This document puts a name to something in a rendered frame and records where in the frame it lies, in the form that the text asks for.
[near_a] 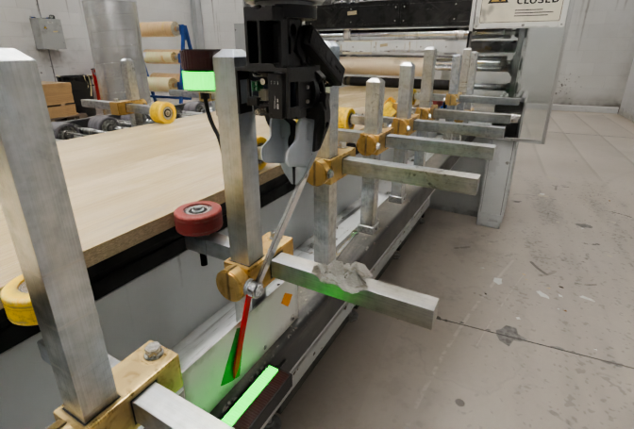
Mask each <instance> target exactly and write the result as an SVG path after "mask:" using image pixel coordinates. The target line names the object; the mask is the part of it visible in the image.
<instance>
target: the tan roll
mask: <svg viewBox="0 0 634 429"><path fill-rule="evenodd" d="M404 62H412V63H413V64H414V65H415V75H414V76H422V72H423V62H424V58H370V57H340V63H341V64H342V66H343V67H344V69H345V71H344V73H345V74H372V75H399V74H400V65H401V64H403V63H404ZM451 68H452V65H436V67H435V71H451Z"/></svg>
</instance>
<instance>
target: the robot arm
mask: <svg viewBox="0 0 634 429"><path fill-rule="evenodd" d="M243 1H244V2H245V3H246V4H249V5H254V6H253V7H243V18H244V34H245V49H246V66H241V67H235V76H236V90H237V103H238V114H243V113H246V112H251V111H253V109H252V106H254V113H255V114H256V115H257V116H264V117H265V120H266V122H267V124H268V125H269V127H270V136H269V139H268V140H267V141H266V142H265V143H264V144H263V146H262V147H261V150H260V155H261V159H262V160H263V161H264V162H266V163H280V165H281V168H282V170H283V172H284V174H285V175H286V176H287V177H288V179H289V181H290V182H291V184H295V185H298V184H299V183H300V182H301V181H302V180H303V179H304V178H305V176H306V175H307V173H308V172H309V170H310V168H311V166H312V164H313V162H314V160H315V158H316V156H317V154H318V151H319V150H320V148H321V146H322V144H323V141H324V139H325V135H326V132H327V130H328V128H329V123H330V106H329V96H330V93H329V92H325V87H332V86H341V85H342V79H343V75H344V71H345V69H344V67H343V66H342V64H341V63H340V62H339V60H338V59H337V58H336V56H335V55H334V54H333V52H332V51H331V50H330V48H329V47H328V46H327V44H326V43H325V41H324V40H323V39H322V37H321V36H320V35H319V33H318V32H317V31H316V29H315V28H314V27H313V25H302V22H305V21H315V20H317V7H315V6H317V5H322V4H323V3H324V1H325V0H243ZM244 79H247V92H248V97H247V103H242V99H241V84H240V80H244ZM251 83H252V91H253V96H252V93H251ZM305 117H306V118H305ZM294 119H295V120H298V121H297V122H296V121H295V120H294ZM294 137H295V138H294Z"/></svg>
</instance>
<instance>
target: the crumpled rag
mask: <svg viewBox="0 0 634 429"><path fill-rule="evenodd" d="M311 273H313V274H315V276H316V277H317V276H318V278H320V281H321V282H324V283H323V284H325V283H327V284H328V283H329V285H330V283H331V285H332V283H333V284H334V285H337V286H339V287H340V288H341V289H342V290H344V291H347V292H349V293H351V294H352V293H353V294H354V293H358V292H359V291H364V290H366V289H368V288H369V287H368V285H367V283H366V281H365V280H364V279H365V278H368V277H372V276H373V274H372V273H371V272H370V271H369V270H368V269H367V267H366V266H365V264H362V263H359V262H357V261H355V262H354V263H350V264H349V263H346V264H345V265H343V263H342V262H341V261H338V260H336V259H334V260H333V261H332V262H331V263H329V264H328V265H326V264H325V263H324V264H316V265H314V266H313V269H312V271H311Z"/></svg>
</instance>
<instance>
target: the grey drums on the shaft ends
mask: <svg viewBox="0 0 634 429"><path fill-rule="evenodd" d="M201 109H205V105H204V103H200V102H188V103H186V104H185V106H184V109H183V110H185V111H193V112H201ZM121 120H125V121H130V117H129V114H126V115H121ZM51 124H52V127H53V131H54V135H55V139H59V140H68V139H67V138H66V134H67V133H66V132H68V131H69V132H74V133H80V132H79V130H78V128H77V127H75V126H74V125H72V124H68V123H62V122H51ZM110 125H117V126H120V124H119V122H118V121H117V120H116V119H115V118H113V117H109V116H102V115H95V116H93V117H91V118H90V119H89V122H88V128H92V129H98V130H104V131H109V130H108V127H109V126H110Z"/></svg>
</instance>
